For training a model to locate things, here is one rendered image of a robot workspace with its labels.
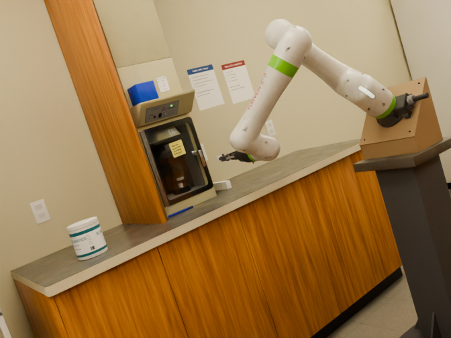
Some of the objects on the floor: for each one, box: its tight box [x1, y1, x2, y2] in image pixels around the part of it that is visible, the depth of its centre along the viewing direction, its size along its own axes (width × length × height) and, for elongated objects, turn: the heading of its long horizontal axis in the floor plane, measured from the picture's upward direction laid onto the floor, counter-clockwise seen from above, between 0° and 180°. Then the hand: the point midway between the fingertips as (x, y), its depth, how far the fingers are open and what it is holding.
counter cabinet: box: [13, 150, 403, 338], centre depth 255 cm, size 67×205×90 cm, turn 18°
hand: (221, 157), depth 221 cm, fingers closed
